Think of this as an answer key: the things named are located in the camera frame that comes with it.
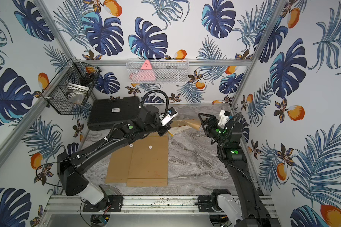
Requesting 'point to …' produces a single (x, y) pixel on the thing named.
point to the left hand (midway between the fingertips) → (171, 117)
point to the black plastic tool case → (105, 113)
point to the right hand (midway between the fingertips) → (199, 116)
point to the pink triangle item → (146, 74)
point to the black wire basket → (71, 88)
